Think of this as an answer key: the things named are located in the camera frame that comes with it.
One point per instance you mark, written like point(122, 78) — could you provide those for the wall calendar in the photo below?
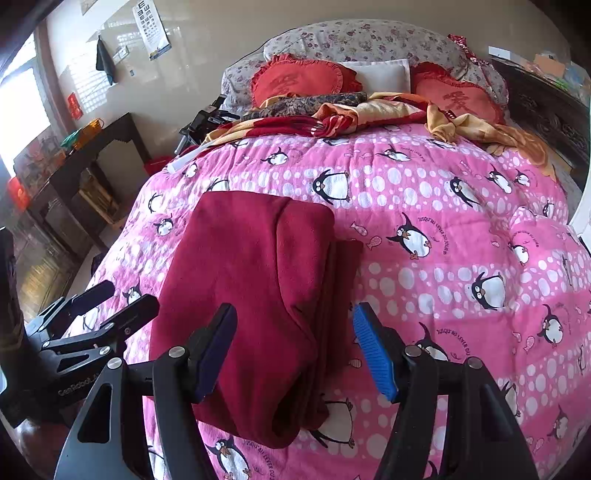
point(151, 29)

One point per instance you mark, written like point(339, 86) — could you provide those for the small wooden chair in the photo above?
point(93, 190)

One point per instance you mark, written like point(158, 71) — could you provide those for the dark leopard print cloth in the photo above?
point(293, 105)

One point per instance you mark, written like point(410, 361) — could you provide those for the dark red garment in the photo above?
point(290, 278)

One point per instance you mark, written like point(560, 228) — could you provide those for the red heart pillow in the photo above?
point(287, 75)
point(453, 96)

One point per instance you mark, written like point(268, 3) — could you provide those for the dark wooden desk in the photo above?
point(63, 184)

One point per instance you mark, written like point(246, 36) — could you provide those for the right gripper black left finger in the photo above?
point(108, 440)

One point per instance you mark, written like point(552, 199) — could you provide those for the dark carved wooden cabinet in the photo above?
point(554, 115)

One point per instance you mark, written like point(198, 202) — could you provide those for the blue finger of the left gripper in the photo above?
point(112, 333)

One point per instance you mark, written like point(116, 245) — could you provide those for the right red heart pillow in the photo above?
point(453, 96)

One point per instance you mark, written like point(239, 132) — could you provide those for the pink penguin blanket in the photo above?
point(464, 253)

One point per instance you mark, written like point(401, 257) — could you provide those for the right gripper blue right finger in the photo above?
point(453, 421)

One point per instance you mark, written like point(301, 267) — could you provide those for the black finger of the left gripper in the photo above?
point(56, 318)

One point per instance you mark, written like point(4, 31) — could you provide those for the white plastic tube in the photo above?
point(179, 163)

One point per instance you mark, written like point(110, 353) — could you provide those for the left red heart pillow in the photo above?
point(287, 75)

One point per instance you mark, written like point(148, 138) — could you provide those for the white small pillow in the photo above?
point(382, 76)

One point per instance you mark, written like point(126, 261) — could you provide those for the yellow green bag on desk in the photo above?
point(76, 140)

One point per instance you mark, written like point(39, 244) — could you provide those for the dark hanging cloth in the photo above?
point(104, 62)

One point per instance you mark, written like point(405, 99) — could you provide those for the red wall decoration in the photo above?
point(74, 107)

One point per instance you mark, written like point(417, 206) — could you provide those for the red yellow patterned blanket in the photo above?
point(392, 109)

